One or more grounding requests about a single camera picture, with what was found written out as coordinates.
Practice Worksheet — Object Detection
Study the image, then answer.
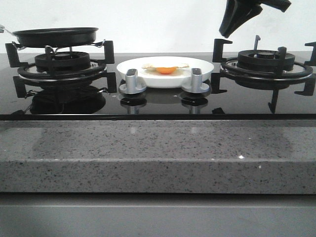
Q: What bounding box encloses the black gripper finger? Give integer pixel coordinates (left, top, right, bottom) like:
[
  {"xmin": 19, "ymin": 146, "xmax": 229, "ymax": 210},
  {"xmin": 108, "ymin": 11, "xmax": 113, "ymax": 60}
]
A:
[
  {"xmin": 219, "ymin": 0, "xmax": 238, "ymax": 38},
  {"xmin": 228, "ymin": 0, "xmax": 263, "ymax": 36}
]

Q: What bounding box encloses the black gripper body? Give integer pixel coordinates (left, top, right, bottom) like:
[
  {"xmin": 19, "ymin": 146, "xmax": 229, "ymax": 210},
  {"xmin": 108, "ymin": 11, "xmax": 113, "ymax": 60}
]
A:
[{"xmin": 258, "ymin": 0, "xmax": 291, "ymax": 12}]

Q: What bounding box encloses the fried egg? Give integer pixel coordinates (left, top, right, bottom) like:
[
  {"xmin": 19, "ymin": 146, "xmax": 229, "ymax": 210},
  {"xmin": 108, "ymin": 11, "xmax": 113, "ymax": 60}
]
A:
[{"xmin": 142, "ymin": 63, "xmax": 189, "ymax": 75}]

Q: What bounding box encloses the black frying pan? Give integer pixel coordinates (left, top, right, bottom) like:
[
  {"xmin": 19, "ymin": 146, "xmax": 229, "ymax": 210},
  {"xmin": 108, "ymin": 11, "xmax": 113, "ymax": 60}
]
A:
[{"xmin": 12, "ymin": 27, "xmax": 99, "ymax": 48}]

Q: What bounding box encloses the white round plate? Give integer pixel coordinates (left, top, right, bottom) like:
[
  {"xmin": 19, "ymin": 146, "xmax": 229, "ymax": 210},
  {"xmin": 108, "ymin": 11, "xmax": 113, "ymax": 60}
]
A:
[{"xmin": 117, "ymin": 56, "xmax": 214, "ymax": 88}]

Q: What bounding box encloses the black gas burner head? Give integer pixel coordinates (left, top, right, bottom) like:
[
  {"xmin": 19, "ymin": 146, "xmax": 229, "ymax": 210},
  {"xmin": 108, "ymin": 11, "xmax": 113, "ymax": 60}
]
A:
[
  {"xmin": 237, "ymin": 49, "xmax": 296, "ymax": 72},
  {"xmin": 35, "ymin": 51, "xmax": 90, "ymax": 72}
]

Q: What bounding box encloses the black pan support grate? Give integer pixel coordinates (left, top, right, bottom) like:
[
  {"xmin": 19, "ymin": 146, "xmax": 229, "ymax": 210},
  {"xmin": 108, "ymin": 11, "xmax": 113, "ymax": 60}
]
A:
[
  {"xmin": 5, "ymin": 40, "xmax": 117, "ymax": 94},
  {"xmin": 210, "ymin": 35, "xmax": 316, "ymax": 113}
]

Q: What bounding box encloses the silver stove knob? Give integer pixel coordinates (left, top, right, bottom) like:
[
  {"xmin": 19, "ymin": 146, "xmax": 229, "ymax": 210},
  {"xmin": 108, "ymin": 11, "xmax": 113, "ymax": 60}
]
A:
[
  {"xmin": 182, "ymin": 68, "xmax": 209, "ymax": 94},
  {"xmin": 119, "ymin": 69, "xmax": 147, "ymax": 95}
]

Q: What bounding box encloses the black glass gas hob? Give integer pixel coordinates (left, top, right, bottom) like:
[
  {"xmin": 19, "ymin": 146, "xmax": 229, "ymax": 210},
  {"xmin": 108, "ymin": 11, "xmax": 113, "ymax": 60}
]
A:
[{"xmin": 0, "ymin": 54, "xmax": 316, "ymax": 120}]

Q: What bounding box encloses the grey speckled stone countertop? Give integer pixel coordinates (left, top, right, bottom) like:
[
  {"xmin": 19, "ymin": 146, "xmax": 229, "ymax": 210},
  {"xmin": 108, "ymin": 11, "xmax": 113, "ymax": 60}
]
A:
[{"xmin": 0, "ymin": 119, "xmax": 316, "ymax": 194}]

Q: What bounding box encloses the grey cabinet front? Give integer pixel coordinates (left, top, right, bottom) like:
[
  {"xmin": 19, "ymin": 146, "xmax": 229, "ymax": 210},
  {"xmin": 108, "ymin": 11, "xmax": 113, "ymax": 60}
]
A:
[{"xmin": 0, "ymin": 194, "xmax": 316, "ymax": 237}]

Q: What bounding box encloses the wire pan reducer rack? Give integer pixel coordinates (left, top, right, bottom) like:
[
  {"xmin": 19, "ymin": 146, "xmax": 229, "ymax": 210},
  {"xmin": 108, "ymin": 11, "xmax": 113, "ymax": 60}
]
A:
[{"xmin": 11, "ymin": 39, "xmax": 106, "ymax": 53}]

